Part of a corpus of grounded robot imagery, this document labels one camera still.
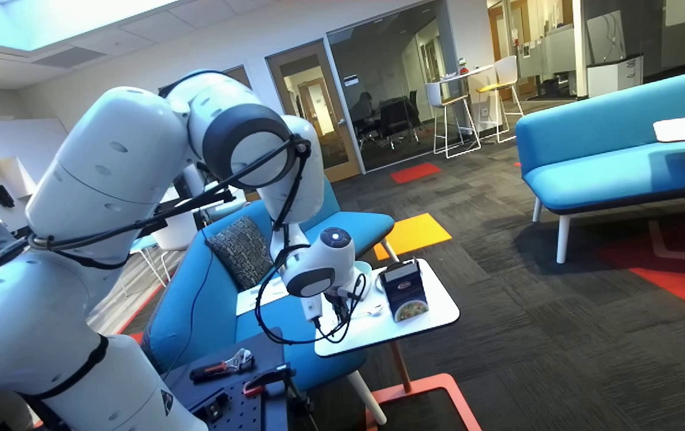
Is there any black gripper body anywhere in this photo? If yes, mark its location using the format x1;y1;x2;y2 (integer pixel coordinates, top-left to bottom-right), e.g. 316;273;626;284
322;284;364;316

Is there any dark blue food box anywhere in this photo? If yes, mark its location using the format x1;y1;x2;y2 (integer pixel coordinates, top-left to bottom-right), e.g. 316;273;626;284
376;258;431;324

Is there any white side table orange base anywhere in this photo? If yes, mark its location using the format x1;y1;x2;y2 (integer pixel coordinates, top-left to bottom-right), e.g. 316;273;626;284
311;255;485;431

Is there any white paper sheet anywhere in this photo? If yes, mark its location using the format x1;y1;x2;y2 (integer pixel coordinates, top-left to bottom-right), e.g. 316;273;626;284
235;273;291;319

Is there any red black clamp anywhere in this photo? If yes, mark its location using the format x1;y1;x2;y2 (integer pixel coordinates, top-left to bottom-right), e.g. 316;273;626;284
243;364;292;400

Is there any grey patterned pillow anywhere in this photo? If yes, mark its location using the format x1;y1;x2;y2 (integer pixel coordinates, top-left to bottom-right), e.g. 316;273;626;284
205;216;276;293

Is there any blue perforated board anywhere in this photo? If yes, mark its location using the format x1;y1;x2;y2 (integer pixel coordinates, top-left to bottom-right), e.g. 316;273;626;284
160;326;291;431

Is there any blue sofa with pillow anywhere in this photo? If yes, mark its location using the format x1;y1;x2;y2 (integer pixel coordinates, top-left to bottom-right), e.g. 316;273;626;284
145;182;399;393

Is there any white bar stool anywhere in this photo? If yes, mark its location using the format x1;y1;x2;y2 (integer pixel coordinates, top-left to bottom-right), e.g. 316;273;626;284
425;79;485;160

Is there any tall white bar table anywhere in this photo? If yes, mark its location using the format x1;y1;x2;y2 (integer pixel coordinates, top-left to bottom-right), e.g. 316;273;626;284
436;63;514;158

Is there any yellow seat bar stool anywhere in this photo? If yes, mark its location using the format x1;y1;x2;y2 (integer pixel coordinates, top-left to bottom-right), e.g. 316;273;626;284
478;55;528;145

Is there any long blue sofa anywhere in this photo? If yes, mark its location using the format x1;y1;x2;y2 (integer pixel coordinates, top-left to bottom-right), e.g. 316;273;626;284
514;65;685;267

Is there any white low cabinet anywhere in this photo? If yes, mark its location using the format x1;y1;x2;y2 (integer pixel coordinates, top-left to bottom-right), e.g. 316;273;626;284
587;55;646;101

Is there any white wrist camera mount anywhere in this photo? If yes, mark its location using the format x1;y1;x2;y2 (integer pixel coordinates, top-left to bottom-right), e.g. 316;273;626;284
303;295;327;324

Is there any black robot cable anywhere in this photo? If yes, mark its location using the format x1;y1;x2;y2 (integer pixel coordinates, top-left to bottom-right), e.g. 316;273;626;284
27;133;364;348

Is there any red handled clamp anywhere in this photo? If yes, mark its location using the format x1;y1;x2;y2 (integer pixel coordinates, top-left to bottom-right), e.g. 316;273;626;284
188;348;256;385

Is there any glass door wooden frame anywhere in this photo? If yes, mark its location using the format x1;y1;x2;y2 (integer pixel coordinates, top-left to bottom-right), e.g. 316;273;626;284
267;39;364;184

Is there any white wall cabinet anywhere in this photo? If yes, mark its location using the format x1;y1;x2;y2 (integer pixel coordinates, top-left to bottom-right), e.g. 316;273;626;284
0;117;69;194

